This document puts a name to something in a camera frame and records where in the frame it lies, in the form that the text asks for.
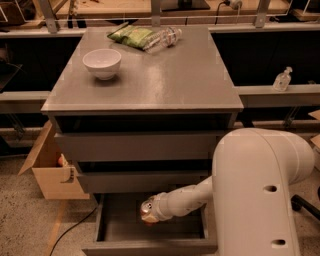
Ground clear plastic water bottle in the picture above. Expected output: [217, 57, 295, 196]
[143, 27, 182, 54]

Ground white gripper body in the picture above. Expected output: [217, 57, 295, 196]
[151, 192, 173, 221]

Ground red coke can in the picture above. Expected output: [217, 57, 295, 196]
[140, 199, 154, 216]

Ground grey middle drawer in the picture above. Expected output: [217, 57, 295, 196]
[77, 170, 210, 194]

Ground grey top drawer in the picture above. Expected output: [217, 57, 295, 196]
[55, 131, 225, 162]

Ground hand sanitizer bottle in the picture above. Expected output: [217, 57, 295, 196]
[273, 66, 292, 92]

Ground black floor cable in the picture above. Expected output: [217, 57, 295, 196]
[49, 205, 99, 256]

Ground cardboard box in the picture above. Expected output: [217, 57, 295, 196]
[19, 121, 90, 200]

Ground green chip bag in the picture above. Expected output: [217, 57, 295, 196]
[107, 23, 153, 49]

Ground white bowl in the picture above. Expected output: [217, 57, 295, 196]
[82, 49, 122, 80]

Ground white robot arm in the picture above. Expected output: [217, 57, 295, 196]
[140, 128, 314, 256]

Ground grey metal bench rail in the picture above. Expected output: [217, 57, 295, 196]
[0, 91, 49, 114]

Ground grey open bottom drawer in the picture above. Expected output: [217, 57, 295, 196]
[82, 193, 217, 256]

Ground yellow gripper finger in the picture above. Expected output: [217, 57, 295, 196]
[141, 214, 159, 224]

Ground black office chair base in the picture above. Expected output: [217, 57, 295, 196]
[291, 195, 320, 220]

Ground grey drawer cabinet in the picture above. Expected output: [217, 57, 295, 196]
[40, 26, 244, 256]

